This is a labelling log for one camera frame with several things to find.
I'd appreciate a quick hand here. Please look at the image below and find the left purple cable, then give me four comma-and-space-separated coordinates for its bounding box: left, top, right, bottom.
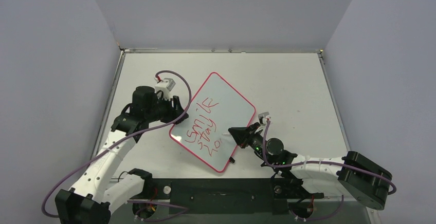
41, 70, 192, 218

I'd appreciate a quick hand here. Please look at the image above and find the pink framed whiteboard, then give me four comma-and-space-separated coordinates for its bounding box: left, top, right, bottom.
169, 72, 256, 173

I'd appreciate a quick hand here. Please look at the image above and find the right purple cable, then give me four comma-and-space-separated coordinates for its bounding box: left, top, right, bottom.
261, 118, 397, 221

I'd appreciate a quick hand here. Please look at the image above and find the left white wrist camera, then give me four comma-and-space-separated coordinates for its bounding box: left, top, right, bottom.
154, 78, 176, 100

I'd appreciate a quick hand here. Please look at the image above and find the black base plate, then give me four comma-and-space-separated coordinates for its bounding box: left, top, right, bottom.
134, 178, 324, 215

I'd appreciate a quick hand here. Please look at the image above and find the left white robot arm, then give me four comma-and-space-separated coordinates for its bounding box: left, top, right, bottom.
55, 82, 188, 223

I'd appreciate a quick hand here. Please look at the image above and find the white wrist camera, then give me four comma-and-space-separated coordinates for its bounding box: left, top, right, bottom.
154, 78, 176, 100
258, 112, 271, 125

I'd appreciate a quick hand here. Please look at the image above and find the purple cable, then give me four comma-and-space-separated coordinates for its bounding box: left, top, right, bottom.
261, 118, 397, 221
41, 70, 192, 218

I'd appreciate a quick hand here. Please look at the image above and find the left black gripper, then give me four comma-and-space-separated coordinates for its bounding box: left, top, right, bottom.
146, 94, 188, 124

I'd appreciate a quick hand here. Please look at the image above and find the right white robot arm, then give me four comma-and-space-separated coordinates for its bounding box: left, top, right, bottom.
228, 123, 394, 210

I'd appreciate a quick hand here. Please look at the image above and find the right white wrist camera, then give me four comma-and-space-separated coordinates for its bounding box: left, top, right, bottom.
258, 112, 271, 125

